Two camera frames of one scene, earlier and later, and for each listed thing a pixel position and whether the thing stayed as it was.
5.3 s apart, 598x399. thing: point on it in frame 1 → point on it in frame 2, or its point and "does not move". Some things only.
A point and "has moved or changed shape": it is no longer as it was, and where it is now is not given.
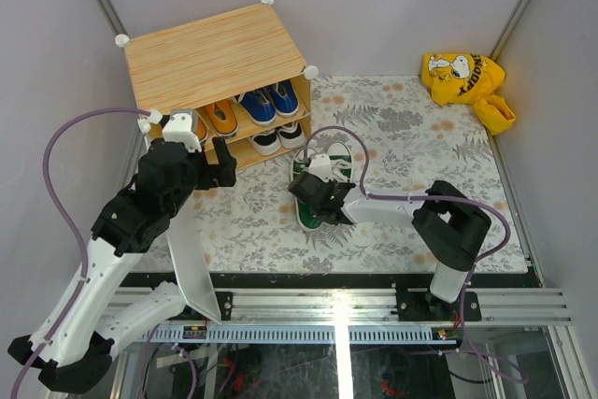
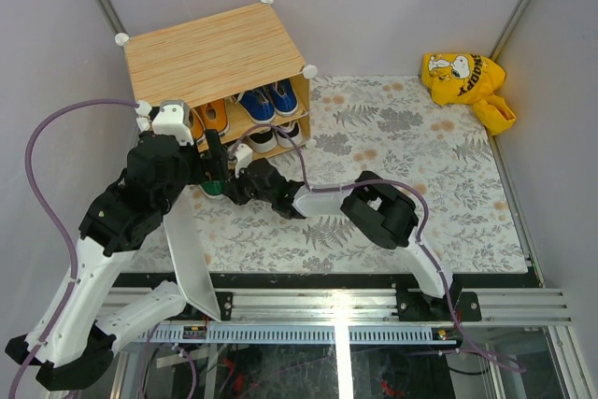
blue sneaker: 285,98 does not move
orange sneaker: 222,118 has moved or changed shape
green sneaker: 305,216 has moved or changed shape
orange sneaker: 198,126 does not move
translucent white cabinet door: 187,242 does not move
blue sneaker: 260,106 does not move
